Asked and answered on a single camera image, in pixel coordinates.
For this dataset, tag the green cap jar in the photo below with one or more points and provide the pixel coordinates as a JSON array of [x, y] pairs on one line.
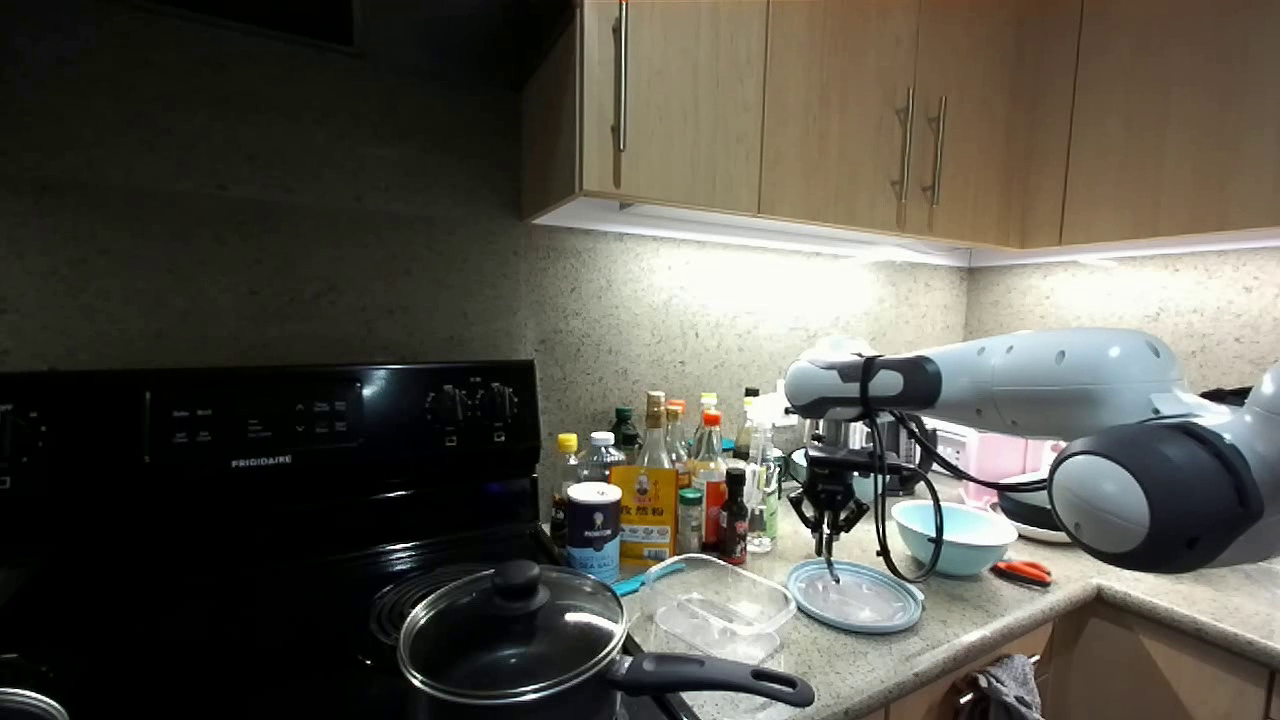
[[690, 521]]

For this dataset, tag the red sauce bottle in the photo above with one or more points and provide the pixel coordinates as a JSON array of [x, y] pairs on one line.
[[713, 464]]

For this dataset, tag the orange cap bottle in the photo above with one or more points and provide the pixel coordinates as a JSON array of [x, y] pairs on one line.
[[678, 433]]

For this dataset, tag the wooden wall cabinets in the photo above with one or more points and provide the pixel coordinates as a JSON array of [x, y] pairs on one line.
[[827, 106]]

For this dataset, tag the glass pot lid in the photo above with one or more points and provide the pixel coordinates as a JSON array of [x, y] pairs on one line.
[[504, 642]]

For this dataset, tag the yellow cap bottle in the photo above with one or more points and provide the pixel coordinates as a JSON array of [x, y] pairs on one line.
[[568, 463]]

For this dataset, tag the pink utensil holder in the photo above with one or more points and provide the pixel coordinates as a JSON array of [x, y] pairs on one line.
[[995, 463]]

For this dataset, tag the light blue bowl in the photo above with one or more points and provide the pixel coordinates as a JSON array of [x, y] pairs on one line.
[[964, 534]]

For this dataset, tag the grey hanging towel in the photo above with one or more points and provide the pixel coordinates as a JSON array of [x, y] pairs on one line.
[[1003, 685]]

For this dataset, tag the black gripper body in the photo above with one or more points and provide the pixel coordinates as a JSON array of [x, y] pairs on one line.
[[841, 483]]

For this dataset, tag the white plate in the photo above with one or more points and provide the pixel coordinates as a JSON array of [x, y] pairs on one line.
[[1042, 539]]

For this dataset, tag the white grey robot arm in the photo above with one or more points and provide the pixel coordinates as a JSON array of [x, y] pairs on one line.
[[1042, 381]]

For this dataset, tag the wooden base cabinet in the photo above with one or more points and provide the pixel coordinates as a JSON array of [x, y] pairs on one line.
[[1146, 666]]

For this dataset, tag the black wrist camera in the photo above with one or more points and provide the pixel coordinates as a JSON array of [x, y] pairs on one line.
[[862, 458]]

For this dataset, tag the metal pot rim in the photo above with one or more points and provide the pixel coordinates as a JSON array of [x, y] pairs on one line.
[[26, 707]]

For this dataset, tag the yellow label bottle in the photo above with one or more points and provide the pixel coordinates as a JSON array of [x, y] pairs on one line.
[[644, 514]]

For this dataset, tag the dark sauce bottle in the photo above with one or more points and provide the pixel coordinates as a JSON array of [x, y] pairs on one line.
[[734, 521]]

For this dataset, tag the black saucepan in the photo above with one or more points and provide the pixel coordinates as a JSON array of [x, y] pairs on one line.
[[720, 673]]

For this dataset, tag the dark blue white can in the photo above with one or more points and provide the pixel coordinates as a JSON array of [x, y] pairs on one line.
[[594, 527]]

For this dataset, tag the black electric stove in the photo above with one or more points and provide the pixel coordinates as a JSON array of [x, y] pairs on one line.
[[266, 534]]

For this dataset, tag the dark stacked bowls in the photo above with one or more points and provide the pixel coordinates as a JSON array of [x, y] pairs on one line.
[[1026, 504]]

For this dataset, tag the light blue round lid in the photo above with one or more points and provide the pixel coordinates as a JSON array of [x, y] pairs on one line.
[[853, 603]]

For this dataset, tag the under cabinet light strip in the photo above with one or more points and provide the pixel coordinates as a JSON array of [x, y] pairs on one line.
[[746, 229]]

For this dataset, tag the clear glass bottle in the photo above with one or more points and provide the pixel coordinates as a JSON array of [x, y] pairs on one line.
[[763, 503]]

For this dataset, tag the clear water bottle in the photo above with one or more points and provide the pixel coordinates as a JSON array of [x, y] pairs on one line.
[[602, 458]]

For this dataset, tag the clear glass container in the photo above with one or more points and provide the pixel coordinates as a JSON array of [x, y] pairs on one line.
[[713, 609]]

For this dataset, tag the green glass bottle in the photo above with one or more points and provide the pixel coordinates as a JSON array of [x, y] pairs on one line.
[[625, 433]]

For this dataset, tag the white plastic bottle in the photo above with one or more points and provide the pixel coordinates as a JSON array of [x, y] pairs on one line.
[[749, 412]]

